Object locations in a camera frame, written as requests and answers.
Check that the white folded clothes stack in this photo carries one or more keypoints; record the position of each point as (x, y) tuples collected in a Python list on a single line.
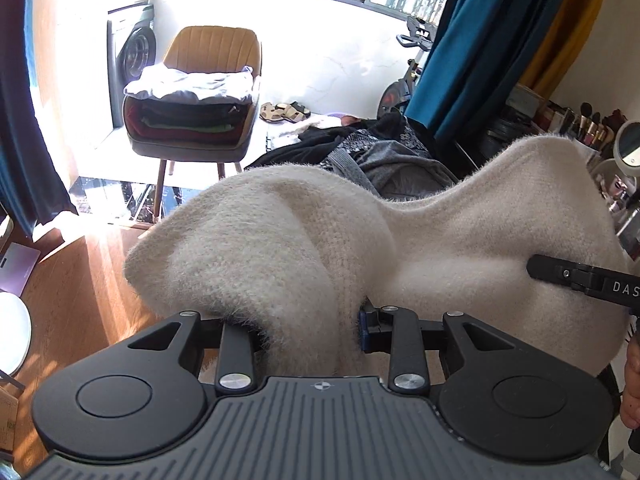
[(163, 84)]

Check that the tan leather chair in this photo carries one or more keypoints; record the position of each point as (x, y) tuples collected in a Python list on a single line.
[(197, 133)]

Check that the white fuzzy knit sweater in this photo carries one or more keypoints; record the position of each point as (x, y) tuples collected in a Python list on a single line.
[(295, 251)]

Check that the black washing machine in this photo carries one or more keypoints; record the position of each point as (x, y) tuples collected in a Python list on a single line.
[(130, 47)]

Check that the tan sandal far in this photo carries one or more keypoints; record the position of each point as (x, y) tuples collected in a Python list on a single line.
[(294, 112)]

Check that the grey knit sweater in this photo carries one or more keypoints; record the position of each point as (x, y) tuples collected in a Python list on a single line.
[(390, 170)]

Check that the black exercise bike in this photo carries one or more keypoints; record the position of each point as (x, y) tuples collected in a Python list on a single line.
[(397, 95)]

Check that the teal curtain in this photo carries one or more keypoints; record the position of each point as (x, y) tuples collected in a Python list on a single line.
[(481, 50)]

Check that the tan sandal near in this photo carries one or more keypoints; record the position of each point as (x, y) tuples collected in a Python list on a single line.
[(272, 113)]

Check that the tan sandal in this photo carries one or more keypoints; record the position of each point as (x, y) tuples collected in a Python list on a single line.
[(272, 113), (294, 112)]

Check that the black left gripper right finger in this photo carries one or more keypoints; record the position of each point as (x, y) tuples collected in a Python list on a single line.
[(397, 332)]

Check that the black garment pile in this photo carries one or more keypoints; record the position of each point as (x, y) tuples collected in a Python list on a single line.
[(314, 145)]

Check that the person hand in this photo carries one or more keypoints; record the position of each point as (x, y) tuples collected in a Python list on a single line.
[(630, 407)]

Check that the makeup brush holder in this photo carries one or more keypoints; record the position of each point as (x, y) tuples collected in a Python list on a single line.
[(589, 128)]

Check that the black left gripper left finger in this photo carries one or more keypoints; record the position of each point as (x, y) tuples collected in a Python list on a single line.
[(235, 371)]

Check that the round white mirror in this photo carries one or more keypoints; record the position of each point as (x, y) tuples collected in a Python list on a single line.
[(627, 146)]

